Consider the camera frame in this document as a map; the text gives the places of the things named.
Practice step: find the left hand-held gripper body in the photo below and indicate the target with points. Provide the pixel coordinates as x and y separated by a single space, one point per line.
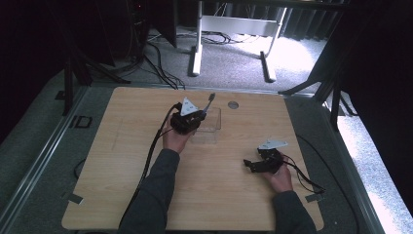
185 120

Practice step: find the round grey table grommet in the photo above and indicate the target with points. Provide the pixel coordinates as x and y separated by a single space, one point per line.
232 104

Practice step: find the black rectangular floor bracket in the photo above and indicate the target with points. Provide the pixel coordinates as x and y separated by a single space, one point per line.
82 122

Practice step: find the clear plastic box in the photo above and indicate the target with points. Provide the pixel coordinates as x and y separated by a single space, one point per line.
209 126

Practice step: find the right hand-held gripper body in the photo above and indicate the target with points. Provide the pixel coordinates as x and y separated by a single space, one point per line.
271 157

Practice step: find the person's left hand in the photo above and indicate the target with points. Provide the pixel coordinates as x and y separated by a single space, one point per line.
175 139

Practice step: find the dark curtain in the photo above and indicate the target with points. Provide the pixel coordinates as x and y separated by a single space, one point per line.
305 22

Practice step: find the person's right hand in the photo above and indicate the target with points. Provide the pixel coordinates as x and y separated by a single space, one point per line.
281 178

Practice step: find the grey toothbrush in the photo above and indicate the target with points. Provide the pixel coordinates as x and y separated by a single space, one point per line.
208 104

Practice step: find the black metal stand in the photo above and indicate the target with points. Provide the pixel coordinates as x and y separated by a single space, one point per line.
78 65
324 81

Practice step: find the grey tape strip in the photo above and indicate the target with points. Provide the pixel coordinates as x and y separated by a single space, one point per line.
314 197
73 197

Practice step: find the white desk frame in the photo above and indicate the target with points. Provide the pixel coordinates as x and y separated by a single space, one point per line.
235 26

